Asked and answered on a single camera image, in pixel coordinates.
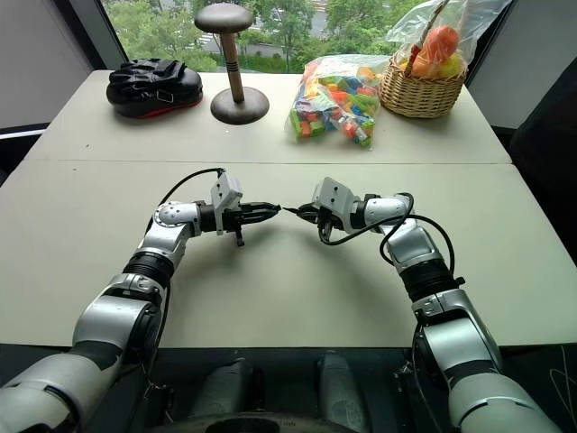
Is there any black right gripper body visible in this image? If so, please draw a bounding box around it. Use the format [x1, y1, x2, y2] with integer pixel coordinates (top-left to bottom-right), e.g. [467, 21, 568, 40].
[310, 205, 347, 236]

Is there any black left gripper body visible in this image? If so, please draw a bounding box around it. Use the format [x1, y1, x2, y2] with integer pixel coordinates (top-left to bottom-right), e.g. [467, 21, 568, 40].
[220, 204, 249, 248]

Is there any bag of colourful building blocks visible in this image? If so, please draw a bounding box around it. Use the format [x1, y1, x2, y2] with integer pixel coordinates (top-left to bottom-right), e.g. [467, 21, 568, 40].
[284, 53, 391, 152]

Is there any brown wooden hat stand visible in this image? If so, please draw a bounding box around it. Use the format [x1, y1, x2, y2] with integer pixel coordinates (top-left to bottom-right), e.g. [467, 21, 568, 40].
[194, 4, 271, 125]

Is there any black boxing focus pad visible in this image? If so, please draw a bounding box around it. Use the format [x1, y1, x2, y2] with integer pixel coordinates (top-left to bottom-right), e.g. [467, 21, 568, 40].
[105, 58, 205, 120]

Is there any woven wicker basket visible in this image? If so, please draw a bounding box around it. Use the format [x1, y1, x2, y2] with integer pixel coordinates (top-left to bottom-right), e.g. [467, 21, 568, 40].
[379, 48, 468, 120]

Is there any yellow toy fruit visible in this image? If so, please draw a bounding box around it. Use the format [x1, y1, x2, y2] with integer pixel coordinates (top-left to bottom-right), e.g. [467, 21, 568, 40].
[396, 50, 468, 78]

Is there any orange toy fruit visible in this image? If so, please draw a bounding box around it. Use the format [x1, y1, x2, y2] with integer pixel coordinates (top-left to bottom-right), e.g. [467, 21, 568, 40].
[412, 24, 461, 77]

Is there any clear plastic bag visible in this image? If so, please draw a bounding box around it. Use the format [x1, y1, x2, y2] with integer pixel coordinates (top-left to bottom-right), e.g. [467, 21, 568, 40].
[385, 0, 514, 81]

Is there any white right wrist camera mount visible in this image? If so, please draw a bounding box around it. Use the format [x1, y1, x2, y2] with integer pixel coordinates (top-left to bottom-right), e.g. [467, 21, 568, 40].
[311, 177, 356, 226]

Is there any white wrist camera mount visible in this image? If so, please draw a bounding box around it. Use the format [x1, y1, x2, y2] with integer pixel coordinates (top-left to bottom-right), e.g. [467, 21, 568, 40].
[311, 177, 356, 226]
[210, 170, 243, 236]

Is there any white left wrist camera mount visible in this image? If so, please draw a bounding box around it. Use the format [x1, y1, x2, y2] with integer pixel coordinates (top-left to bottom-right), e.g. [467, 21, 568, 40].
[210, 170, 243, 236]

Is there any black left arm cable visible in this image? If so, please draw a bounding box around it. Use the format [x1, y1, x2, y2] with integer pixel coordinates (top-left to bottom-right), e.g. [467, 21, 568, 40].
[146, 167, 226, 235]

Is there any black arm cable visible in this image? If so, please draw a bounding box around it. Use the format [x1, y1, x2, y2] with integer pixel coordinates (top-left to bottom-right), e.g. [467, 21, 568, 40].
[146, 167, 226, 235]
[317, 191, 466, 288]

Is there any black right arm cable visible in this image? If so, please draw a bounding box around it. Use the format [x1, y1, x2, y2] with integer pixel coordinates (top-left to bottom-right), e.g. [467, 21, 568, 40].
[317, 191, 466, 288]

